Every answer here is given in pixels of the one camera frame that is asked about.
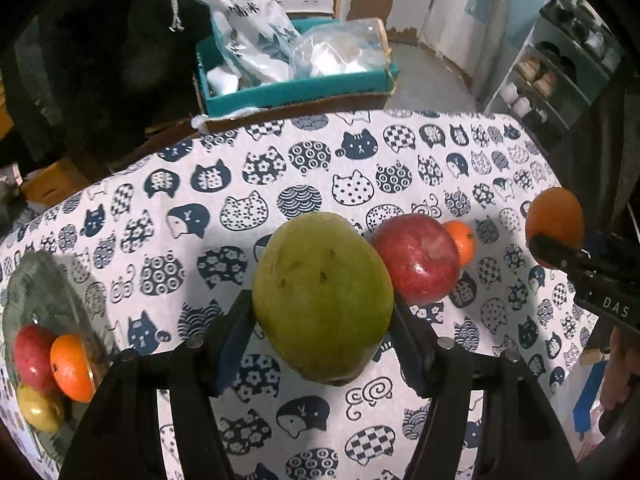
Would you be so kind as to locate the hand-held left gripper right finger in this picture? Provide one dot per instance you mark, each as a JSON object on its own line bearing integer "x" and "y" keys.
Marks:
{"x": 412, "y": 355}

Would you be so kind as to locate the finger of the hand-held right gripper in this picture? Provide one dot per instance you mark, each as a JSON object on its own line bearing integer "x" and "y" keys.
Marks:
{"x": 557, "y": 252}

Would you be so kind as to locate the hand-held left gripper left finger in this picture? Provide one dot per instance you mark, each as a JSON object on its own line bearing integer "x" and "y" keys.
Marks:
{"x": 236, "y": 345}

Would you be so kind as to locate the large orange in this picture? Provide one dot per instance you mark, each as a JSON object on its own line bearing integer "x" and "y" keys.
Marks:
{"x": 552, "y": 215}
{"x": 72, "y": 367}

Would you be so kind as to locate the red apple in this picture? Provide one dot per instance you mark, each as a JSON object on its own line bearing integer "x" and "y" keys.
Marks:
{"x": 30, "y": 355}
{"x": 415, "y": 265}

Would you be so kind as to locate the small orange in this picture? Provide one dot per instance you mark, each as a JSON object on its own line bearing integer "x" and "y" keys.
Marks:
{"x": 464, "y": 242}

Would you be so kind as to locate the green mango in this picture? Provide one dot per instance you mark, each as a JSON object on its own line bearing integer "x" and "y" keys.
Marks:
{"x": 320, "y": 295}

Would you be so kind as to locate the green glass plate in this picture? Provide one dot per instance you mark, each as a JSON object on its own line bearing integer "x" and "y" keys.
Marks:
{"x": 45, "y": 295}

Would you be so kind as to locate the person's right hand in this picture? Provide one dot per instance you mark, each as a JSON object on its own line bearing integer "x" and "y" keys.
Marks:
{"x": 620, "y": 385}

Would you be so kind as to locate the blue plastic object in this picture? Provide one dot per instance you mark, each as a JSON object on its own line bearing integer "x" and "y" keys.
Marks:
{"x": 590, "y": 395}

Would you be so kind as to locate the cat-print tablecloth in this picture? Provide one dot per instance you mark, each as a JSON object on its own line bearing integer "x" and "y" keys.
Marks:
{"x": 200, "y": 240}

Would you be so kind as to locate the white shoe rack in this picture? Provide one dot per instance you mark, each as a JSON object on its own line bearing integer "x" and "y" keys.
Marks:
{"x": 555, "y": 67}

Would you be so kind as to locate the metal pipe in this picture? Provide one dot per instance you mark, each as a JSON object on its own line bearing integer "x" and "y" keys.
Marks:
{"x": 497, "y": 20}

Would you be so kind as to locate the teal box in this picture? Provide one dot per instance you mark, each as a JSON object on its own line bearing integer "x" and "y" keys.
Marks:
{"x": 280, "y": 92}

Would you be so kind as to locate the white door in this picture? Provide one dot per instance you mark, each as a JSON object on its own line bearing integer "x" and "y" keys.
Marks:
{"x": 460, "y": 10}

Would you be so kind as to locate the white packet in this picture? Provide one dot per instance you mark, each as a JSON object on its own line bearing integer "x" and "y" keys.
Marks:
{"x": 222, "y": 80}

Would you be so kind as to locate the clear plastic bag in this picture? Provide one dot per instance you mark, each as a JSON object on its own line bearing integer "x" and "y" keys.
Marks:
{"x": 335, "y": 47}

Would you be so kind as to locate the white rice bag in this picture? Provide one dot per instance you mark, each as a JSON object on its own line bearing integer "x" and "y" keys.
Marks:
{"x": 245, "y": 20}

